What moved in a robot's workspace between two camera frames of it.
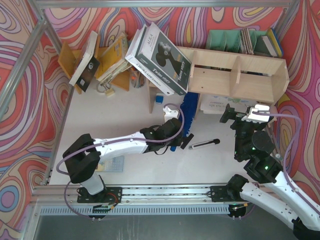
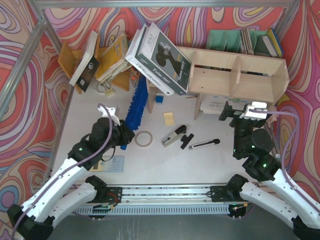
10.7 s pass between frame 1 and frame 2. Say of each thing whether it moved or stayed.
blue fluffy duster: moved
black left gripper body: moved
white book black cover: stayed
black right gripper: stayed
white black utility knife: stayed
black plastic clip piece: stayed
